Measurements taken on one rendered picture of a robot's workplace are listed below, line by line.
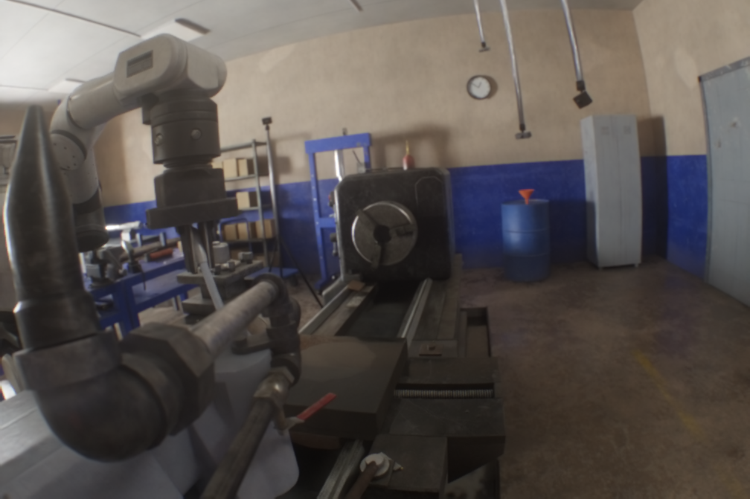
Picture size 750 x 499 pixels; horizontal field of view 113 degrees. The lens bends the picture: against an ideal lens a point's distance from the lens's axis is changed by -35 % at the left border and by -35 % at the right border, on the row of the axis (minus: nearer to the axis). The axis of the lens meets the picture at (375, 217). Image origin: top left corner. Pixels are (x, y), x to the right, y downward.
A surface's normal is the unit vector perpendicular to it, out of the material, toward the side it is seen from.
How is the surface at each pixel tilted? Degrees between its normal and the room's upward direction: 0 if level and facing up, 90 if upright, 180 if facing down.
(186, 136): 90
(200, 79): 90
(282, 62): 90
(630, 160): 90
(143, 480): 76
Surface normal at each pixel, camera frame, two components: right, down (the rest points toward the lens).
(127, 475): 0.92, -0.29
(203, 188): 0.70, 0.01
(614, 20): -0.24, 0.13
